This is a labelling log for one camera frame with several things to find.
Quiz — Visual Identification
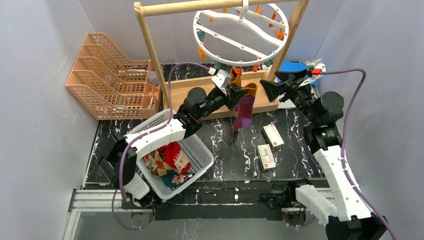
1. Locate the purple sock with yellow cuff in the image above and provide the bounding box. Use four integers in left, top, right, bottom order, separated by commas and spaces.
229, 72, 242, 87

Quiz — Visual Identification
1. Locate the beige animal face sock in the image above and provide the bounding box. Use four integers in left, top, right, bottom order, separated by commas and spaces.
174, 151, 191, 175

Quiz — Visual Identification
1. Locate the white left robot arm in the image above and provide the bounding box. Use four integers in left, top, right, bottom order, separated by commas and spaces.
97, 84, 249, 201

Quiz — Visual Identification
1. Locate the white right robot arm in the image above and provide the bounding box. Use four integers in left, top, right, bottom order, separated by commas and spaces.
260, 69, 388, 240

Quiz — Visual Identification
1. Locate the wooden hanger rack stand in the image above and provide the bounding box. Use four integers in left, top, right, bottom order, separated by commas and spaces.
133, 0, 309, 114

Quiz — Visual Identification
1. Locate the white round clip hanger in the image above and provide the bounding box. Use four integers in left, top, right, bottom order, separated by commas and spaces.
192, 0, 290, 67

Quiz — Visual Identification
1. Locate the blue folder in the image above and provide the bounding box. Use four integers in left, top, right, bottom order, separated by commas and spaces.
279, 59, 322, 86

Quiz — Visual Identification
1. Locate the white paper sheet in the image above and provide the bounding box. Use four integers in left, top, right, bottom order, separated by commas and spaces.
264, 64, 321, 110

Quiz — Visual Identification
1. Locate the orange front-centre clothes peg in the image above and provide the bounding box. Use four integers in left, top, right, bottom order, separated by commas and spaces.
230, 66, 243, 76

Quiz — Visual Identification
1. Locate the orange front-right clothes peg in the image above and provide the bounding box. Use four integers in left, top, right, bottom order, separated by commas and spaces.
252, 56, 261, 72

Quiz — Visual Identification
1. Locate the teal front clothes peg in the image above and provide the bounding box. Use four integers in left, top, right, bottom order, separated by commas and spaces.
213, 60, 222, 70

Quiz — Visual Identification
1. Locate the white card box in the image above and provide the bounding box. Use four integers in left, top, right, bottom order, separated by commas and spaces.
262, 123, 284, 150

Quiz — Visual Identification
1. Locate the orange front-left clothes peg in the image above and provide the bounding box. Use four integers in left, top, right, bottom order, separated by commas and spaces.
198, 42, 206, 61

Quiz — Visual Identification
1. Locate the white plastic laundry basket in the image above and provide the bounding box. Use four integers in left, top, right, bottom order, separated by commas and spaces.
125, 108, 215, 200

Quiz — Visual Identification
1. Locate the small white printed box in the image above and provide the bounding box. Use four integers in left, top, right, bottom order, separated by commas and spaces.
257, 144, 276, 172

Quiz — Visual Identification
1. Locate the red white striped sock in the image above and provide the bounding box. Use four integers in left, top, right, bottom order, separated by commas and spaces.
156, 142, 181, 168

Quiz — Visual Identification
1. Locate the argyle brown sock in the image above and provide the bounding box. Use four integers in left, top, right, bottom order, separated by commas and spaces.
142, 150, 176, 178

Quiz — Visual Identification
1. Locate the dark green sock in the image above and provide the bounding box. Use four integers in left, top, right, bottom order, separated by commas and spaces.
160, 172, 193, 188

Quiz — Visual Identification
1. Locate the peach plastic file organizer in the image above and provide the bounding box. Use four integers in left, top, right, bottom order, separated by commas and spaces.
65, 33, 161, 121

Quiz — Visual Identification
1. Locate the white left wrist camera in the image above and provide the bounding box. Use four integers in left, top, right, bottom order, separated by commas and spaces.
208, 67, 231, 96

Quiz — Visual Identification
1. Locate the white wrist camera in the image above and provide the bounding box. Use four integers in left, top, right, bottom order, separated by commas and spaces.
299, 58, 326, 87
208, 67, 231, 96

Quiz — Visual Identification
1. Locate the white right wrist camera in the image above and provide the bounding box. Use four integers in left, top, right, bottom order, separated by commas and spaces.
299, 58, 326, 87

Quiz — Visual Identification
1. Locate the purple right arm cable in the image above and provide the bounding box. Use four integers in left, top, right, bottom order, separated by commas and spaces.
320, 68, 398, 240

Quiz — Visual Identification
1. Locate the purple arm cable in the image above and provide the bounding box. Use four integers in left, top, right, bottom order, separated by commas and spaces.
320, 68, 398, 240
111, 62, 213, 231

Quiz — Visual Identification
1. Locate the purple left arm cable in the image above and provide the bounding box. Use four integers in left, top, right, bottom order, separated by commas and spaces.
111, 62, 213, 231

